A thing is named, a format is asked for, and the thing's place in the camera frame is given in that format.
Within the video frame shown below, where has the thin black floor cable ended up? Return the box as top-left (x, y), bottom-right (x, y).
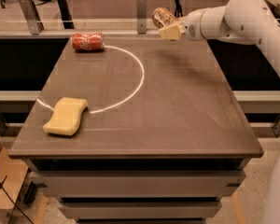
top-left (0, 168), bottom-right (35, 224)

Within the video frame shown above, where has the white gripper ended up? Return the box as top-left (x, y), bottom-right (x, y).
top-left (159, 9), bottom-right (205, 41)

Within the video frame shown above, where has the left metal bracket post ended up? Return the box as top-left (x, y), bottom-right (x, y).
top-left (18, 0), bottom-right (41, 35)

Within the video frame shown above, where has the horizontal metal rail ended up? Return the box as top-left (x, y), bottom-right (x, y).
top-left (0, 28), bottom-right (190, 38)

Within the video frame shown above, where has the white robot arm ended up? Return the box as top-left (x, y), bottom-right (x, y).
top-left (156, 0), bottom-right (280, 224)

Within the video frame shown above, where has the grey drawer cabinet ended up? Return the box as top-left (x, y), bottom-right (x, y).
top-left (9, 36), bottom-right (262, 224)

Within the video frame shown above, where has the metal bracket post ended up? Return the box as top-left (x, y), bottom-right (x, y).
top-left (136, 0), bottom-right (147, 34)
top-left (18, 0), bottom-right (41, 35)

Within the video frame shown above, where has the cardboard box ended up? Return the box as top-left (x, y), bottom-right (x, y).
top-left (0, 143), bottom-right (28, 224)

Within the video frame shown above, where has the orange soda can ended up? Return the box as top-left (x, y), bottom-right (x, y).
top-left (152, 7), bottom-right (177, 29)

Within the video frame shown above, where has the middle metal bracket post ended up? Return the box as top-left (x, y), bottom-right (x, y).
top-left (136, 0), bottom-right (147, 34)

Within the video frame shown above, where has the red cola can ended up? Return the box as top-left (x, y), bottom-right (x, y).
top-left (70, 33), bottom-right (104, 51)

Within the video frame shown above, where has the yellow sponge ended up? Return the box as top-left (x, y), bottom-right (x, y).
top-left (43, 97), bottom-right (88, 136)

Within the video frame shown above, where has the black hanging cable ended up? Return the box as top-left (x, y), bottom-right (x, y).
top-left (172, 0), bottom-right (184, 18)

